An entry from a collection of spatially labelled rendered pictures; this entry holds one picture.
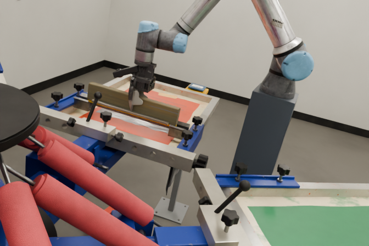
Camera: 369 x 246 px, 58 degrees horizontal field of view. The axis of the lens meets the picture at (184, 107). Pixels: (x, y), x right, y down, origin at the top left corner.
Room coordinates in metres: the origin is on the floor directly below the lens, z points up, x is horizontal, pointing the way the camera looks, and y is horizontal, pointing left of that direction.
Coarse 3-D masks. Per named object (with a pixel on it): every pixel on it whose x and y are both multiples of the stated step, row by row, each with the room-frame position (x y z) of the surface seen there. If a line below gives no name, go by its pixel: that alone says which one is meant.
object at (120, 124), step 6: (126, 90) 1.74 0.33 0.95; (156, 96) 1.74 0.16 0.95; (162, 96) 1.76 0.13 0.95; (96, 108) 1.41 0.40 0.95; (84, 114) 1.32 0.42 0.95; (96, 114) 1.35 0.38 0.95; (96, 120) 1.29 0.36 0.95; (102, 120) 1.30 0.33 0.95; (108, 120) 1.31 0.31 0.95; (114, 120) 1.32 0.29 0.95; (120, 120) 1.34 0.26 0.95; (114, 126) 1.27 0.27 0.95; (120, 126) 1.28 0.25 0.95; (126, 126) 1.29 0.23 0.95
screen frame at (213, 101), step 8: (112, 80) 1.75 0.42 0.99; (120, 80) 1.78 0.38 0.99; (128, 80) 1.89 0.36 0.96; (160, 88) 1.86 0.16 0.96; (168, 88) 1.85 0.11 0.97; (176, 88) 1.84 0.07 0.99; (184, 88) 1.87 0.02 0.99; (184, 96) 1.83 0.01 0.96; (192, 96) 1.82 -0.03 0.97; (200, 96) 1.81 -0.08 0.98; (208, 96) 1.82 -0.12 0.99; (208, 104) 1.68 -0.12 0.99; (216, 104) 1.74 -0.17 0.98; (64, 112) 1.26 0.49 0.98; (208, 112) 1.56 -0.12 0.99; (208, 120) 1.54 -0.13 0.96
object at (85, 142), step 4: (84, 136) 0.98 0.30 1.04; (76, 140) 0.94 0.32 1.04; (80, 140) 0.95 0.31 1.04; (84, 140) 0.95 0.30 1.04; (88, 140) 0.96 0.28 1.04; (92, 140) 0.96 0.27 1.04; (96, 140) 0.97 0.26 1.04; (76, 144) 0.91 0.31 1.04; (80, 144) 0.92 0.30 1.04; (84, 144) 0.92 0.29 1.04; (88, 144) 0.93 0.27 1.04; (92, 144) 0.94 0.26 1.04; (96, 144) 0.96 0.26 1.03; (100, 144) 0.99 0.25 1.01; (104, 144) 1.02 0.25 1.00; (84, 148) 0.90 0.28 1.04; (88, 148) 0.91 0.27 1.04; (92, 148) 0.94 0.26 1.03; (100, 148) 0.99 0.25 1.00; (92, 152) 0.94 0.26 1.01
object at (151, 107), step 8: (88, 88) 1.33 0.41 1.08; (96, 88) 1.32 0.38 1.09; (104, 88) 1.31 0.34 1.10; (112, 88) 1.32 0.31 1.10; (88, 96) 1.33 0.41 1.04; (104, 96) 1.31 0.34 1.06; (112, 96) 1.30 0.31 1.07; (120, 96) 1.30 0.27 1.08; (112, 104) 1.30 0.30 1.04; (120, 104) 1.30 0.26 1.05; (128, 104) 1.29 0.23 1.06; (144, 104) 1.27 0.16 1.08; (152, 104) 1.27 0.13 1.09; (160, 104) 1.26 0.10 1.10; (168, 104) 1.27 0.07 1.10; (144, 112) 1.27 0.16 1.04; (152, 112) 1.27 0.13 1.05; (160, 112) 1.26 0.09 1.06; (168, 112) 1.25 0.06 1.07; (176, 112) 1.25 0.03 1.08; (168, 120) 1.25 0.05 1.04; (176, 120) 1.25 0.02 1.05
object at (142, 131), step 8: (184, 104) 1.70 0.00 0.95; (192, 104) 1.72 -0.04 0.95; (184, 112) 1.59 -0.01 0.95; (192, 112) 1.61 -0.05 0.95; (184, 120) 1.48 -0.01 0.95; (128, 128) 1.27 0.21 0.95; (136, 128) 1.29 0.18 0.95; (144, 128) 1.30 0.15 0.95; (144, 136) 1.23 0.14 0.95; (152, 136) 1.25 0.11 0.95; (160, 136) 1.26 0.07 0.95; (168, 136) 1.28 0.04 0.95; (168, 144) 1.20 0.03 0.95
